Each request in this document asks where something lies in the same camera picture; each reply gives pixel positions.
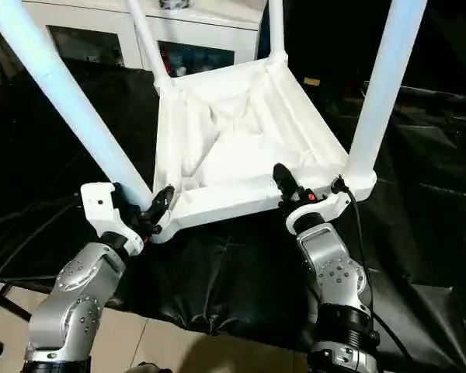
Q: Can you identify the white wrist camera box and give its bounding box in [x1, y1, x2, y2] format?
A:
[80, 182, 145, 256]
[285, 180, 353, 235]

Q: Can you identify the white cabinet with glass doors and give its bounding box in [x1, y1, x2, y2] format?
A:
[19, 0, 266, 78]

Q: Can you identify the black metal table frame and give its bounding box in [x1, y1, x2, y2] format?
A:
[0, 280, 32, 358]

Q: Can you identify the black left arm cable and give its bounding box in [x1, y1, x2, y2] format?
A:
[0, 198, 86, 300]

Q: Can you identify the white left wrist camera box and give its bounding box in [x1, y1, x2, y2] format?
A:
[80, 182, 145, 256]

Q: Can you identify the white plastic table top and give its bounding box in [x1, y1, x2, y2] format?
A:
[150, 54, 378, 245]

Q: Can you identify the black plastic mat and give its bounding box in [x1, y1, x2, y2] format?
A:
[0, 58, 466, 373]

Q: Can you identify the black horizontal rail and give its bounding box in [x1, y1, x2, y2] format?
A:
[365, 82, 466, 110]

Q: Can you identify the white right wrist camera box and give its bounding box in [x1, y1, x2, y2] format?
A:
[285, 180, 353, 235]

